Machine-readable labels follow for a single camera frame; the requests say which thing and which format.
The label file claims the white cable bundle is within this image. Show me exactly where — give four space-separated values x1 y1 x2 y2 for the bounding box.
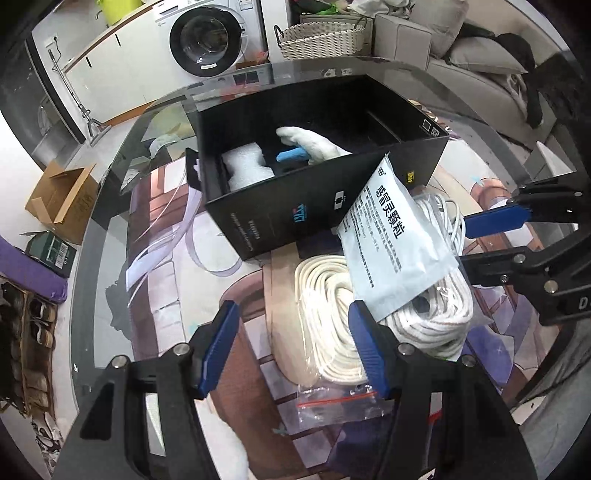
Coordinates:
412 191 467 256

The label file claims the white lower cabinet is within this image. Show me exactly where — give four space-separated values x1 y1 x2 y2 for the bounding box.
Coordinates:
60 13 197 126

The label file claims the pile of clothes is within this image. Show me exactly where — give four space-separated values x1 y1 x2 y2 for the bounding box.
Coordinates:
291 0 419 24

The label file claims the grey cushion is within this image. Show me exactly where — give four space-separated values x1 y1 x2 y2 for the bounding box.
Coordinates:
447 34 530 75

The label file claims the white braided rope coil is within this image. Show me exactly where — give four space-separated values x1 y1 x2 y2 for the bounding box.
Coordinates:
383 265 476 363

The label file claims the white foam wrap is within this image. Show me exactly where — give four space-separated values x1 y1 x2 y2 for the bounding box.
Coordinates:
222 142 276 193

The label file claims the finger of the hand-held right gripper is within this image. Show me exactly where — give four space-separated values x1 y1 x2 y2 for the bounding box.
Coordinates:
463 178 591 239
458 231 591 298

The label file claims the green plastic bucket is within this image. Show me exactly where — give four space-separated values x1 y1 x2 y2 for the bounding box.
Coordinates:
102 0 140 27

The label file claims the dark green box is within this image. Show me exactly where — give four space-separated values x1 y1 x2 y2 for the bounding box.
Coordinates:
25 231 77 278

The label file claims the beige sofa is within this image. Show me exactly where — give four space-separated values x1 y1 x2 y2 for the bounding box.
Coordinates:
373 0 575 149

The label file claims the clear zip bag red seal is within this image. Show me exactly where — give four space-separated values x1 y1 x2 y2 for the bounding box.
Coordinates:
295 384 399 426

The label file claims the wooden shoe rack with shoes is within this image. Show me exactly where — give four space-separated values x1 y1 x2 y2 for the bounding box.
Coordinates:
0 282 57 407

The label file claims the dark glass door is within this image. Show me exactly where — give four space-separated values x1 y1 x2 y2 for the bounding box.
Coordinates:
0 37 89 163

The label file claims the white fluffy cloth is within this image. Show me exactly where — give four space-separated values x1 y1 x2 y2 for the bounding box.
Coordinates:
198 406 252 480

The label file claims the white wicker basket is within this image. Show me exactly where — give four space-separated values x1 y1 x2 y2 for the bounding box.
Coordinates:
274 20 369 61

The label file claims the green white medicine packet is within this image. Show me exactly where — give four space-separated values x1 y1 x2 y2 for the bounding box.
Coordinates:
337 152 459 322

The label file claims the black cardboard box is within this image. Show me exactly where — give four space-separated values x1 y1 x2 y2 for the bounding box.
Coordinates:
185 74 451 262

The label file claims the cream flat hose coil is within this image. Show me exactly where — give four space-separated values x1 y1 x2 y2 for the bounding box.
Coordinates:
294 254 385 387

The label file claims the black garment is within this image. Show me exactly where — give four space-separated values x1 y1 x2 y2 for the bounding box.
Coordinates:
461 22 546 129

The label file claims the metal mop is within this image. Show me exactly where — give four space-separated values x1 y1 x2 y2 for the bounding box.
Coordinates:
46 48 112 148

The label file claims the brown cardboard box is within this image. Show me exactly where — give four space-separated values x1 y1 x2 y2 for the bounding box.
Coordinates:
25 161 100 246

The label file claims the printed table mat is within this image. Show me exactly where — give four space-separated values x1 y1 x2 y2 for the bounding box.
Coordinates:
105 159 532 480

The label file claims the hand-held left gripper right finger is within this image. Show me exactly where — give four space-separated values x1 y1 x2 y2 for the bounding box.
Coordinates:
347 300 539 480

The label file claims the white washing machine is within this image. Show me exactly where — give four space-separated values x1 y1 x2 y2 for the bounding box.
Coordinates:
167 0 269 80

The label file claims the white plush toy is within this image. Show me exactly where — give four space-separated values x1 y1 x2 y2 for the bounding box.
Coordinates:
276 126 354 165

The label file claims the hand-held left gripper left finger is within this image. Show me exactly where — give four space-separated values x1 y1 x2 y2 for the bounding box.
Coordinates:
53 300 242 480

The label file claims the purple rolled mat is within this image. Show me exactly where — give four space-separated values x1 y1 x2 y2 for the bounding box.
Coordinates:
0 235 68 304

